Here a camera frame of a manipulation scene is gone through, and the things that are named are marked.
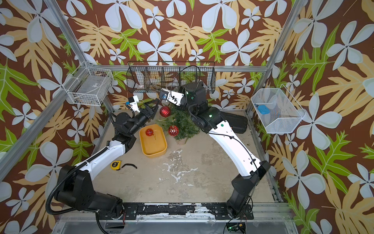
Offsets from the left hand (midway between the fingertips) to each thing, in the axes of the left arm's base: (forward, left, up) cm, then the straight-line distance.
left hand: (159, 101), depth 70 cm
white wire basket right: (+6, -68, -13) cm, 69 cm away
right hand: (+1, -10, +8) cm, 13 cm away
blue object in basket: (+9, -60, -14) cm, 62 cm away
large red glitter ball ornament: (-13, -7, -7) cm, 16 cm away
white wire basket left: (+19, +46, -5) cm, 50 cm away
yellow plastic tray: (-4, +8, -36) cm, 37 cm away
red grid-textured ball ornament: (+6, +13, -35) cm, 38 cm away
